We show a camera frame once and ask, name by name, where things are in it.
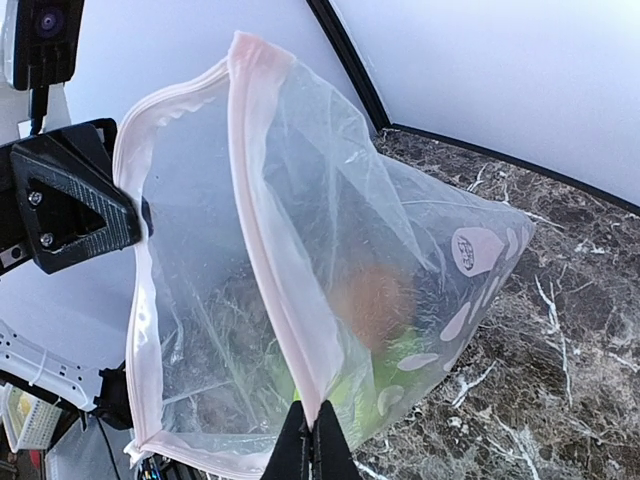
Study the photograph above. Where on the clear dotted zip bag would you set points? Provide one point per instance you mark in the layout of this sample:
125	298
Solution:
266	191

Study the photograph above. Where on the green toy guava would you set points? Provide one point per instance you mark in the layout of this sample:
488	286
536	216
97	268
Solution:
283	381

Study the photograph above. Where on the brown toy potato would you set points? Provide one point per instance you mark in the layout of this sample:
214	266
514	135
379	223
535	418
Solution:
377	303

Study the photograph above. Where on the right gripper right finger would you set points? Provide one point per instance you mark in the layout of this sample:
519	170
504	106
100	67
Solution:
331	455

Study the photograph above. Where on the green toy pear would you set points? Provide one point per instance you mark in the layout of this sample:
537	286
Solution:
394	372

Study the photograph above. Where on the left black frame post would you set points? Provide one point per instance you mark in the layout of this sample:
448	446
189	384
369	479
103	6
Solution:
351	62

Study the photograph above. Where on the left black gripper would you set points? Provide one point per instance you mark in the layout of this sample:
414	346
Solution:
30	175

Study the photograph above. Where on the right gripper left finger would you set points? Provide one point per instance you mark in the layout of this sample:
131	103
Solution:
291	456

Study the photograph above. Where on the white mesh basket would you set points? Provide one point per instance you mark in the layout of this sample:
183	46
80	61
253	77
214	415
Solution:
29	422

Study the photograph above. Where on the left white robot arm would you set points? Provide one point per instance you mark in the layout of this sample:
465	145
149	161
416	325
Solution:
59	208

